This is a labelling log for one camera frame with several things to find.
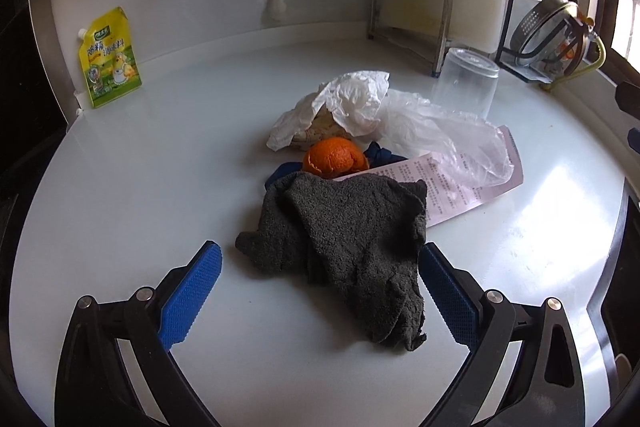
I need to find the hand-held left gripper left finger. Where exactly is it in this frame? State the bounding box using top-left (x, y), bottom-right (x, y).
top-left (54, 241), bottom-right (223, 427)

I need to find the pink paper receipt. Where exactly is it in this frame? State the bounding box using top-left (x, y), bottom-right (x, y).
top-left (335, 125), bottom-right (524, 229)

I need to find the window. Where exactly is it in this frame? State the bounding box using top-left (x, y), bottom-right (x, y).
top-left (612, 0), bottom-right (640, 78)

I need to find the steel pot lid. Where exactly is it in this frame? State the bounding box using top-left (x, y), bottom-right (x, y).
top-left (510, 0), bottom-right (596, 66)

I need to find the orange peel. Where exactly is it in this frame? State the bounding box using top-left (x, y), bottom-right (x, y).
top-left (302, 138), bottom-right (371, 180)

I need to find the clear plastic bag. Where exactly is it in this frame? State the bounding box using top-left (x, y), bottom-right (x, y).
top-left (375, 89), bottom-right (516, 190)

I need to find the clear plastic cup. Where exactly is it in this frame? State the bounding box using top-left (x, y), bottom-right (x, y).
top-left (431, 48), bottom-right (501, 118)

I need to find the yellow seasoning pouch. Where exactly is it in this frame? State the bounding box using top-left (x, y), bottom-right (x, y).
top-left (76, 6), bottom-right (143, 109)

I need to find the black wire dish rack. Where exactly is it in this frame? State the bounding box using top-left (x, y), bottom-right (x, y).
top-left (495, 0), bottom-right (617, 94)

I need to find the stainless steel stand rack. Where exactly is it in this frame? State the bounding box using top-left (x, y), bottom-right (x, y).
top-left (367, 0), bottom-right (454, 78)

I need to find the dark grey towel cloth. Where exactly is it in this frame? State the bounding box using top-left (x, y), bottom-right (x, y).
top-left (235, 172), bottom-right (430, 353)

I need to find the crumpled white paper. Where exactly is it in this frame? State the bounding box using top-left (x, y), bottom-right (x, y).
top-left (266, 71), bottom-right (391, 152)

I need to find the yellow hose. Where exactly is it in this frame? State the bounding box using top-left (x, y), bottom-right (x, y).
top-left (545, 34), bottom-right (609, 94)

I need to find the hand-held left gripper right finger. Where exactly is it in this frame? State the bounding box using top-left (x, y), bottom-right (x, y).
top-left (419, 243), bottom-right (586, 427)

